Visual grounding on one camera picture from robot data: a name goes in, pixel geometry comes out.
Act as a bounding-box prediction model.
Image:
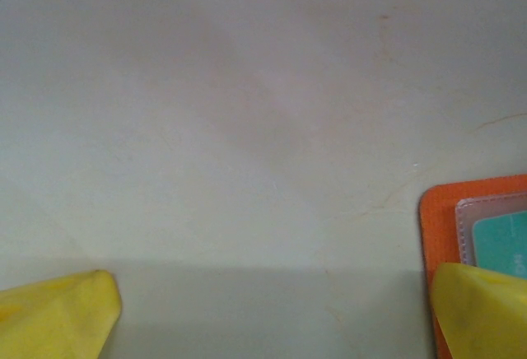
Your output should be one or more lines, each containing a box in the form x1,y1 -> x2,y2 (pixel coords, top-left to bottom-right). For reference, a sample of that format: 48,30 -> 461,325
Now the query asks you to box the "teal credit card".
471,209 -> 527,282

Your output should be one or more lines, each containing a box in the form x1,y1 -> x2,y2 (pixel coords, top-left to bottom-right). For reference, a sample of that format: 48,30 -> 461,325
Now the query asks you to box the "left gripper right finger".
429,261 -> 527,359

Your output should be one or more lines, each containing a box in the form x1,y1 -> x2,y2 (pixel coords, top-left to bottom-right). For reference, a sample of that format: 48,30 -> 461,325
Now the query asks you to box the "orange card holder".
417,173 -> 527,359

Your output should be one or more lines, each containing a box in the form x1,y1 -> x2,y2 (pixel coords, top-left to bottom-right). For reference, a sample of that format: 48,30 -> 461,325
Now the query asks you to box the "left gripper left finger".
0,269 -> 124,359

